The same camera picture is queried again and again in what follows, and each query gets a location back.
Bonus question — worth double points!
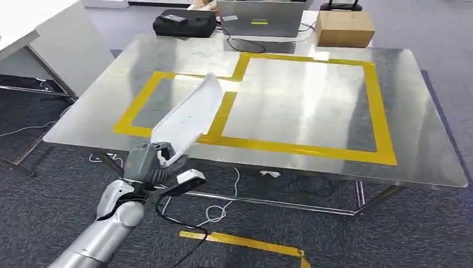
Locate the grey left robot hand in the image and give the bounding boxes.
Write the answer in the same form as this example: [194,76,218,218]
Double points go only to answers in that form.
[123,141,189,186]

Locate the person's hand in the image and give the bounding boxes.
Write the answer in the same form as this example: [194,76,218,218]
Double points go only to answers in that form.
[187,0,219,12]

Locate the white plastic tray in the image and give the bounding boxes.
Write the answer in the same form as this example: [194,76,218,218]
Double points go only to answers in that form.
[149,72,225,168]

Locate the black bag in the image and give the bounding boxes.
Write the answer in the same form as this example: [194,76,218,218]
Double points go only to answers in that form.
[152,8,218,39]

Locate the silver laptop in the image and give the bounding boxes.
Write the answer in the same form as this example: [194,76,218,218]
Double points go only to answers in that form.
[216,0,308,39]

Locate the yellow floor tape corner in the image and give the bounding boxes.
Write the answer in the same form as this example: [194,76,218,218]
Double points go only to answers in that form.
[178,229,312,268]

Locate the black stand base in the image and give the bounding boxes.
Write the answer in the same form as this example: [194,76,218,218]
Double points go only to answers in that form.
[319,0,363,12]

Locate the steel bench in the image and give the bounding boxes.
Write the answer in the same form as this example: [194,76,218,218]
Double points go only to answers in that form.
[42,35,470,217]

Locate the brown cardboard box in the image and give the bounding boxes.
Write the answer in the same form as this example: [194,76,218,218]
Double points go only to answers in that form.
[315,10,376,49]

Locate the white panel desk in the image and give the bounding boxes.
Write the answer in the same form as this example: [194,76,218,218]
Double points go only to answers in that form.
[0,0,116,98]

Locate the yellow tape outline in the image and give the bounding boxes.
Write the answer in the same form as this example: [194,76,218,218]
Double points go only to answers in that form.
[112,51,398,167]

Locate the short white cable bundle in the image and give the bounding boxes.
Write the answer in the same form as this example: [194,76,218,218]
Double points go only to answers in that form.
[88,153,125,169]

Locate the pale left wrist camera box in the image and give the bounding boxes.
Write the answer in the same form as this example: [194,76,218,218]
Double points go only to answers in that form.
[162,168,207,199]

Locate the black laptop cable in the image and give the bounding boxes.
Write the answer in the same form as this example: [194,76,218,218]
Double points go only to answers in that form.
[215,22,267,54]

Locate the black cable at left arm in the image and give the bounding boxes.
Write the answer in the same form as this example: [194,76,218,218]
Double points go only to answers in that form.
[154,193,210,268]

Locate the white looped floor cable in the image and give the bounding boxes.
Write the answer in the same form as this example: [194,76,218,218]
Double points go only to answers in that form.
[195,167,242,228]

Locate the thin white floor cable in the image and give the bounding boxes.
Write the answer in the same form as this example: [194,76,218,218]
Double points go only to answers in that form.
[0,120,57,140]

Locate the black metal floor frame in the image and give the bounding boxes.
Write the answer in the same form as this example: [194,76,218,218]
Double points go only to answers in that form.
[0,74,79,178]

